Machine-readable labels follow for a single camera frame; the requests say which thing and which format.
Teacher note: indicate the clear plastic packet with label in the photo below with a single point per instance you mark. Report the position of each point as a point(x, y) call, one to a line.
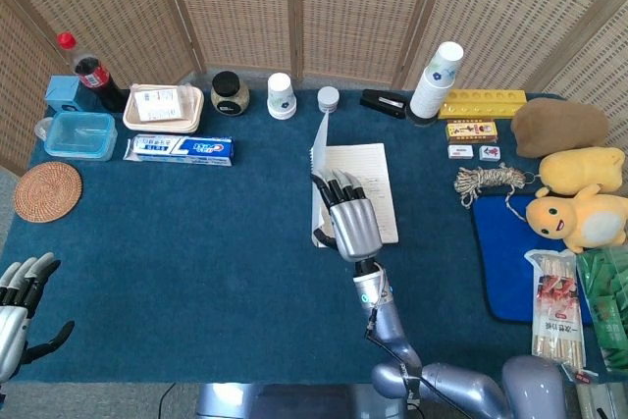
point(157, 102)

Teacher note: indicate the white mahjong tile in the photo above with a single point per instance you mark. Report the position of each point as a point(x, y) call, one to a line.
point(489, 153)

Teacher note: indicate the tall stack of paper cups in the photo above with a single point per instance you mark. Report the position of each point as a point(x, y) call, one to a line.
point(436, 80)

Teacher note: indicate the light blue carton box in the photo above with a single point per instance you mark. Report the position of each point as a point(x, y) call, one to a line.
point(61, 92)

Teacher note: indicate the glass jar with black lid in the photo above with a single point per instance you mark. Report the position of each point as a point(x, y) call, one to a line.
point(229, 95)

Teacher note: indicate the woven folding screen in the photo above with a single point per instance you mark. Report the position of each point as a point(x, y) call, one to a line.
point(343, 7)

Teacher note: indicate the small clear plastic object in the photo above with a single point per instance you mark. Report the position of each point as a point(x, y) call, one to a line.
point(42, 128)

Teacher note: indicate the yellow block with round holes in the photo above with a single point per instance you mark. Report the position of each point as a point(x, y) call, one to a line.
point(486, 102)

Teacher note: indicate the cola bottle with red label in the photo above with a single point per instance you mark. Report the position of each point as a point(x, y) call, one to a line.
point(95, 78)

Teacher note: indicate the plain yellow plush toy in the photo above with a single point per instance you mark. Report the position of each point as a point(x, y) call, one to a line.
point(584, 169)

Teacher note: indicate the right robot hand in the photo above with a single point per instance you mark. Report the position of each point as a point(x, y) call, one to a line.
point(355, 227)

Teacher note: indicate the white spiral notebook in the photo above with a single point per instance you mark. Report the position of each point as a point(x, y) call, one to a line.
point(368, 169)

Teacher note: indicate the blue white toothpaste box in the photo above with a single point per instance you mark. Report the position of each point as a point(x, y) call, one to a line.
point(181, 150)

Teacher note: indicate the blue table cloth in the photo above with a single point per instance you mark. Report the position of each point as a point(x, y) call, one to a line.
point(196, 252)

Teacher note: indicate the round woven rattan coaster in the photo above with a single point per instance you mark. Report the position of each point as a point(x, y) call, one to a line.
point(48, 192)

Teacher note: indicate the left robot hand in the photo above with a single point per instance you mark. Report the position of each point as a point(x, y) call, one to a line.
point(12, 326)

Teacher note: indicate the grey robot torso base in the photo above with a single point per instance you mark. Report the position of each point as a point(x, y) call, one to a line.
point(294, 402)

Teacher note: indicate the clear container with blue lid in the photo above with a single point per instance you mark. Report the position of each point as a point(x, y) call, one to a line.
point(81, 137)

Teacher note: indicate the yellow red card box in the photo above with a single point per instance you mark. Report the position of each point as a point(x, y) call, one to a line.
point(471, 130)

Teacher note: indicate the yellow plush toy with face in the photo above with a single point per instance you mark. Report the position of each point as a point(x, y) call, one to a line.
point(589, 223)

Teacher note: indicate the pack of disposable chopsticks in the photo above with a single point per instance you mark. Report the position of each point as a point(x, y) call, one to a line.
point(559, 311)

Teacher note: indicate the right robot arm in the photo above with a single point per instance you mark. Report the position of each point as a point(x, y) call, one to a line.
point(392, 321)

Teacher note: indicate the blue padded mat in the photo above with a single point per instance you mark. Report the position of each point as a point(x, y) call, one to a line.
point(505, 262)

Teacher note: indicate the small white red box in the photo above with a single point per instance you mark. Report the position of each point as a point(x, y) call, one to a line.
point(461, 151)

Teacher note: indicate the brown plush toy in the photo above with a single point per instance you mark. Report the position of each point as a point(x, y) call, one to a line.
point(559, 127)

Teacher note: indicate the small white paper cup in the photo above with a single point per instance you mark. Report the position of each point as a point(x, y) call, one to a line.
point(282, 97)

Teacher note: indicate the bag of green packets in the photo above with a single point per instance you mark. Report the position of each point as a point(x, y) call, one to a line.
point(611, 306)

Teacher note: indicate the black stapler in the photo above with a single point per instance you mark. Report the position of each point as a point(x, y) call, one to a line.
point(385, 102)

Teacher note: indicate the beige tray with packet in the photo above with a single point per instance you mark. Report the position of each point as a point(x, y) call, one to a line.
point(193, 112)

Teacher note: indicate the small white cream jar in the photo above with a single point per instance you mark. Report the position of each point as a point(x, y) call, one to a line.
point(328, 99)

